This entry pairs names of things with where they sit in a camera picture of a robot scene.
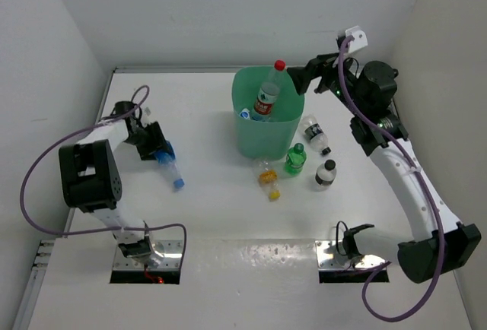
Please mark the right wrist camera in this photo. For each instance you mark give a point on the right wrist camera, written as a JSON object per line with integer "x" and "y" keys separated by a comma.
{"x": 355, "y": 39}

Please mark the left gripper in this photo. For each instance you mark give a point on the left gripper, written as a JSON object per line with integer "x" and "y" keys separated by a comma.
{"x": 157, "y": 141}

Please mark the black cap small bottle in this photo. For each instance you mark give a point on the black cap small bottle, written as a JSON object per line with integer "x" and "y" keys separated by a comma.
{"x": 325, "y": 174}

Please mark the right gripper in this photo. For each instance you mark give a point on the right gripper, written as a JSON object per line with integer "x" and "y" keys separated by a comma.
{"x": 324, "y": 65}

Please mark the yellow cap orange label bottle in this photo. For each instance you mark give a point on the yellow cap orange label bottle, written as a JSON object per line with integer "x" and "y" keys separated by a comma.
{"x": 267, "y": 178}

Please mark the black label clear bottle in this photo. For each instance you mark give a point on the black label clear bottle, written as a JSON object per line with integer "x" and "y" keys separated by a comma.
{"x": 314, "y": 135}

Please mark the green plastic bottle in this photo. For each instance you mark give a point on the green plastic bottle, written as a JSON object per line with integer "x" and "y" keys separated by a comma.
{"x": 295, "y": 159}

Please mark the red cap red label bottle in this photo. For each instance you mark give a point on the red cap red label bottle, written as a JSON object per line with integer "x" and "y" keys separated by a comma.
{"x": 268, "y": 92}

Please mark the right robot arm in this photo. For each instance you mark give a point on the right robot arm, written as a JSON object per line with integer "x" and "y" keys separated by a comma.
{"x": 437, "y": 233}

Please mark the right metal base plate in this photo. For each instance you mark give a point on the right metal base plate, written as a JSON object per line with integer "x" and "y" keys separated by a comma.
{"x": 329, "y": 259}

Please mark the metal base plate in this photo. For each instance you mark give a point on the metal base plate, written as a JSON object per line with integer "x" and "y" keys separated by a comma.
{"x": 329, "y": 259}
{"x": 166, "y": 257}

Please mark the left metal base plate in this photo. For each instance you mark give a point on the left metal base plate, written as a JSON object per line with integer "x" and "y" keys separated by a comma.
{"x": 166, "y": 257}

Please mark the green plastic bin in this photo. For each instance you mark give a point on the green plastic bin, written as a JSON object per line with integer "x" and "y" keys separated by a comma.
{"x": 271, "y": 138}

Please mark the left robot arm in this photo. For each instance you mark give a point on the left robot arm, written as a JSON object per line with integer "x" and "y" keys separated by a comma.
{"x": 91, "y": 181}

